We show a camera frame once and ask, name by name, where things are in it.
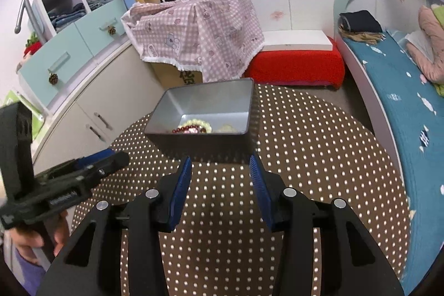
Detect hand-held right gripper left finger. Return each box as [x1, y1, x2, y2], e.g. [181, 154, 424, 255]
[36, 156, 192, 296]

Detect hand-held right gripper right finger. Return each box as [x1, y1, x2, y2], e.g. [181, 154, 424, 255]
[249, 154, 405, 296]

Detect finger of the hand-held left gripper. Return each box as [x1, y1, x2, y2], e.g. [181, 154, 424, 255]
[74, 152, 130, 184]
[45, 148, 117, 175]

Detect grey metal box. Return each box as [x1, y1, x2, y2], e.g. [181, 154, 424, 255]
[144, 77, 255, 165]

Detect dark red bead bracelet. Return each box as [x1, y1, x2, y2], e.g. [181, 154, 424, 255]
[171, 124, 195, 135]

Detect cream bead bracelet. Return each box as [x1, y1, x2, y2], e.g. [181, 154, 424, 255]
[180, 119, 213, 134]

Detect person's left forearm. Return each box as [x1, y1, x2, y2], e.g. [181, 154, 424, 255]
[3, 247, 47, 296]

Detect person's left hand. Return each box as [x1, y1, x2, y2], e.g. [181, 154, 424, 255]
[10, 209, 70, 265]

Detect green bag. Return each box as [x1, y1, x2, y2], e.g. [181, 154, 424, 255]
[3, 90, 44, 140]

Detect white cabinet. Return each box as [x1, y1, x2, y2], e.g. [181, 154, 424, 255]
[33, 36, 167, 175]

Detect teal drawer cabinet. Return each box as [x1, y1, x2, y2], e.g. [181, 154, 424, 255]
[17, 0, 129, 113]

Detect red strawberry plush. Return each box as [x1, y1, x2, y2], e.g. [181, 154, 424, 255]
[24, 31, 44, 57]

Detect cardboard box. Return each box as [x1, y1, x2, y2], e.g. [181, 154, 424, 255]
[147, 60, 205, 90]

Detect red bench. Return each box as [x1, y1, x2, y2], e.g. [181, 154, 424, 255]
[248, 36, 345, 90]

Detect white board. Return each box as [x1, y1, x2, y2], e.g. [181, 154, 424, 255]
[258, 31, 333, 52]

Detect pink checked cloth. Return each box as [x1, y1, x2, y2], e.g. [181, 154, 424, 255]
[121, 0, 266, 82]

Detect blue printed bedsheet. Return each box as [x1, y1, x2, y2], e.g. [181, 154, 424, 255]
[342, 29, 444, 293]

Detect tan cloth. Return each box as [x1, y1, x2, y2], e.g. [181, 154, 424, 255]
[338, 24, 386, 46]

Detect folded dark clothes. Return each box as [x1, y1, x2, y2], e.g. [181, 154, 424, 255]
[339, 10, 382, 35]

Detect white pillow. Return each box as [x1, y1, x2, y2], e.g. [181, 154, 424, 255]
[406, 32, 434, 61]

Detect pink pillow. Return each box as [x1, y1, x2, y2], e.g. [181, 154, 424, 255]
[406, 5, 444, 83]

